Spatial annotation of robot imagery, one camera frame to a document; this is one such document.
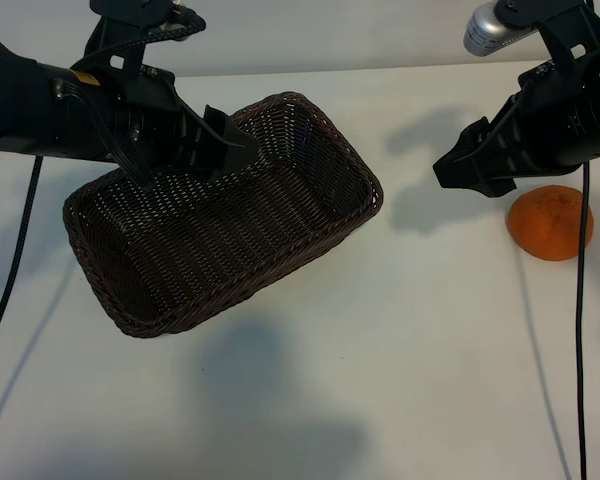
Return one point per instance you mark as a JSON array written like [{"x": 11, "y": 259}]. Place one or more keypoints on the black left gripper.
[{"x": 165, "y": 125}]

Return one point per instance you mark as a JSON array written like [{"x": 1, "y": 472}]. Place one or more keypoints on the orange fruit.
[{"x": 545, "y": 225}]

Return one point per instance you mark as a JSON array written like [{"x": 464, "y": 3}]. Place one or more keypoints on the dark brown woven basket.
[{"x": 230, "y": 240}]

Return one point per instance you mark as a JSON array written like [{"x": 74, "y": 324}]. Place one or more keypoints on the silver cylindrical wrist camera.
[{"x": 482, "y": 27}]

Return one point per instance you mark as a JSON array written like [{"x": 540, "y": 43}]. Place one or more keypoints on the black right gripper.
[{"x": 535, "y": 135}]

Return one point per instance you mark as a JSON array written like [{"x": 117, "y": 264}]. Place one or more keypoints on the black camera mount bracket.
[
  {"x": 555, "y": 15},
  {"x": 125, "y": 15}
]

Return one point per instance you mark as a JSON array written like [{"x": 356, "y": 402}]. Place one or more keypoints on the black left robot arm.
[{"x": 20, "y": 100}]

